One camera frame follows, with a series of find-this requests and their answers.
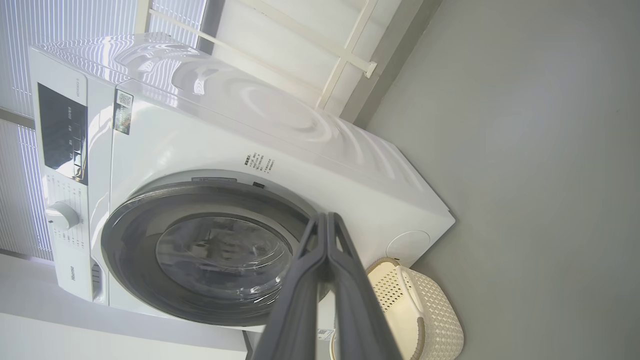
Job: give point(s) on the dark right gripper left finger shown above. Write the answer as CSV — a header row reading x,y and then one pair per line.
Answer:
x,y
295,310

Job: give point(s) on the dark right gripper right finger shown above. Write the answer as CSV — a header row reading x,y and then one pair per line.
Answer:
x,y
357,310

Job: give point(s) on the round washing machine door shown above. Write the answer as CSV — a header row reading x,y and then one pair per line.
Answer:
x,y
140,250

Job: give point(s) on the white front-load washing machine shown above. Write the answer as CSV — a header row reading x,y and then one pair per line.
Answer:
x,y
200,130

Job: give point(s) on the blue energy label sticker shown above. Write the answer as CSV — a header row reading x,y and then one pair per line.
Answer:
x,y
325,334

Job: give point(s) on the cream perforated laundry basket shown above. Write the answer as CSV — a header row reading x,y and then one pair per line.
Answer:
x,y
430,320

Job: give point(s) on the round drain filter cover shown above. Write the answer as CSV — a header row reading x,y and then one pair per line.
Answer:
x,y
407,247

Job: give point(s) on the black text instruction sticker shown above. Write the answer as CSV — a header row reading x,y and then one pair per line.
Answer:
x,y
259,162

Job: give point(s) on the white control knob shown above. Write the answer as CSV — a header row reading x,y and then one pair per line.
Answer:
x,y
62,216

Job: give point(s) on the white metal railing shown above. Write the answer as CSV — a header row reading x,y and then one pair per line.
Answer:
x,y
345,55

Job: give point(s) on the qr code sticker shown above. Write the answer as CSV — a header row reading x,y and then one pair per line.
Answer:
x,y
123,112

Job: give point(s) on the black control display panel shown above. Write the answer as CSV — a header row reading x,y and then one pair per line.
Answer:
x,y
60,130

